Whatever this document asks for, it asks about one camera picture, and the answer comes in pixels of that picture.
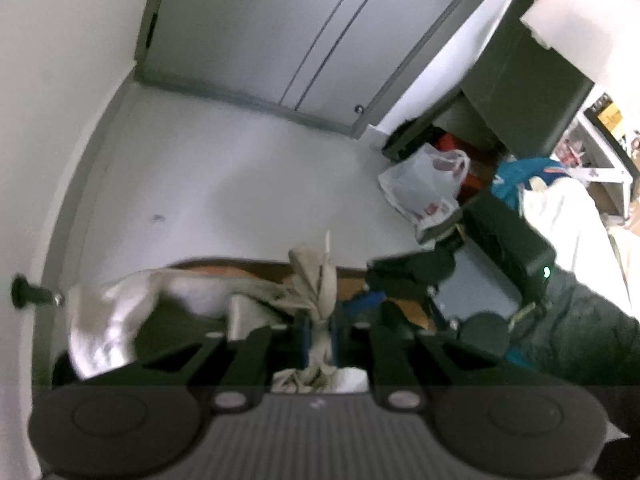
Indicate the grey door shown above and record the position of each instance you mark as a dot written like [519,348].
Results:
[300,25]

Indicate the red packet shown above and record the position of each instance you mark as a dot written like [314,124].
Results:
[450,142]

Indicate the white patterned sneaker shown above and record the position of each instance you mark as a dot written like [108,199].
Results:
[110,320]

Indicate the white garment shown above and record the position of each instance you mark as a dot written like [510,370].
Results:
[565,220]

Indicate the white plastic bag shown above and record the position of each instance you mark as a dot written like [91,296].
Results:
[420,185]

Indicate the orange cartoon mat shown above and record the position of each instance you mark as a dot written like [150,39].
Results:
[240,272]

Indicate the black crinkled bag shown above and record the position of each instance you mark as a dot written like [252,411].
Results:
[405,135]

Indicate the person's right forearm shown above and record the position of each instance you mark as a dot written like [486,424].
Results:
[585,330]

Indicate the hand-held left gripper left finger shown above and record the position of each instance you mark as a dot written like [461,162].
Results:
[303,345]

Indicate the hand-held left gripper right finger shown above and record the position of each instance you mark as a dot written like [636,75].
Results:
[336,342]

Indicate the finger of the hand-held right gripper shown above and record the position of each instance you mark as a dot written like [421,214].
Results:
[369,303]
[410,270]

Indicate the white metal frame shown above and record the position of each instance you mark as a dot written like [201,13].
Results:
[607,170]

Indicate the black wall door stopper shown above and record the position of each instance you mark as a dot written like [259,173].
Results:
[27,292]

